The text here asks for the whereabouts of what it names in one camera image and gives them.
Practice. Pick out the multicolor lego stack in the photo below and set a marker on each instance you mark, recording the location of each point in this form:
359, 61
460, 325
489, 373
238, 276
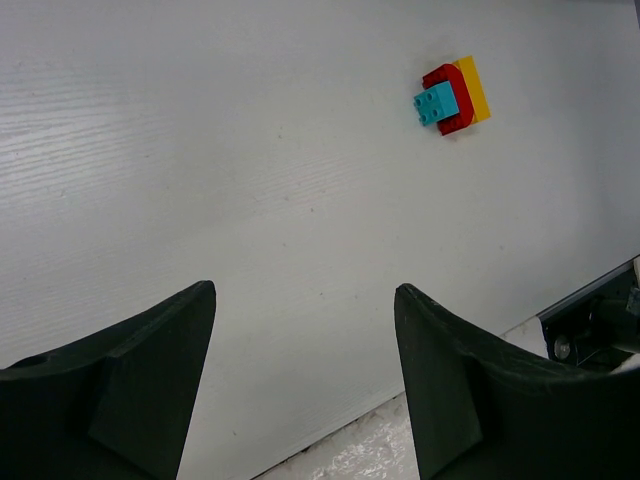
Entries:
453, 97

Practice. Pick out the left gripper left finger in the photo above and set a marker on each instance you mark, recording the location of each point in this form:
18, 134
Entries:
116, 404

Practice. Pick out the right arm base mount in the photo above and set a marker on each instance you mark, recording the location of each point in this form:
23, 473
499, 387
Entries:
596, 328

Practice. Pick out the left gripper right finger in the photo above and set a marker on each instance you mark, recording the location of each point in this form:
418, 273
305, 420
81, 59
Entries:
482, 408

